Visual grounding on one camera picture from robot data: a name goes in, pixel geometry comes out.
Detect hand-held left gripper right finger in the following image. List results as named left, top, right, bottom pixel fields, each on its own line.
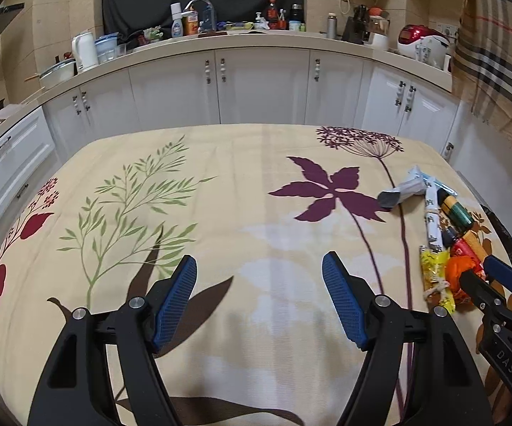
left=322, top=251, right=493, bottom=426

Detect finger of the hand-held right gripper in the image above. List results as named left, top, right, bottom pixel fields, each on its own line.
left=481, top=255, right=512, bottom=316
left=458, top=270, right=507, bottom=316

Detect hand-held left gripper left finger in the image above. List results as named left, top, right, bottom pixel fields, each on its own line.
left=27, top=255, right=197, bottom=426

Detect bin with black liner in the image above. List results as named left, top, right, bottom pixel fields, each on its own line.
left=480, top=204, right=512, bottom=273

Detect small orange plastic bag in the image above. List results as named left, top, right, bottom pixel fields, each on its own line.
left=445, top=255, right=483, bottom=309

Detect amber glass bottle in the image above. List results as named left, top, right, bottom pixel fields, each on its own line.
left=462, top=228, right=492, bottom=262

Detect red label bottle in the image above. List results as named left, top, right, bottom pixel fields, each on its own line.
left=442, top=226, right=483, bottom=271

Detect yellow snack wrapper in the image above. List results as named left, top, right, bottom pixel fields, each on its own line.
left=418, top=246, right=456, bottom=317

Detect green glass bottle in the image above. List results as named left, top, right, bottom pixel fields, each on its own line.
left=440, top=191, right=476, bottom=237

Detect white blue packet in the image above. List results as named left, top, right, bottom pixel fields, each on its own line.
left=422, top=176, right=445, bottom=253

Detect grey squeezed tube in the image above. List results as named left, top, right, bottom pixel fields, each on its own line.
left=378, top=165, right=432, bottom=209

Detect white tall panelled cabinet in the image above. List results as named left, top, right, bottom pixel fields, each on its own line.
left=442, top=98, right=512, bottom=223

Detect floral tablecloth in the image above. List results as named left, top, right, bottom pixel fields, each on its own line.
left=0, top=123, right=512, bottom=426

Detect white kitchen base cabinets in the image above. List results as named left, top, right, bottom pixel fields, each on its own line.
left=0, top=31, right=461, bottom=240

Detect plaid scarf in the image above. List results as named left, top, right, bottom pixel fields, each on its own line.
left=451, top=0, right=512, bottom=152

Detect red white rice cooker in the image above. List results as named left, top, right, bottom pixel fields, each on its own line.
left=397, top=24, right=452, bottom=72

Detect white bowl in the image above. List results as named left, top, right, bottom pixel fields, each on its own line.
left=38, top=60, right=77, bottom=89

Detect white electric kettle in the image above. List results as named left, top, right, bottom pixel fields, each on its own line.
left=71, top=32, right=99, bottom=74

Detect white juicer jug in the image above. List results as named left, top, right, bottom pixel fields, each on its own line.
left=365, top=9, right=391, bottom=51

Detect black knife block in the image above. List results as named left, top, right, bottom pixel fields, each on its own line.
left=342, top=4, right=370, bottom=45

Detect white dish soap bottle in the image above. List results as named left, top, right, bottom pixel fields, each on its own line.
left=170, top=2, right=185, bottom=38

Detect black lidded flask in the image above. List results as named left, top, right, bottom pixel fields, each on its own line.
left=288, top=4, right=305, bottom=32

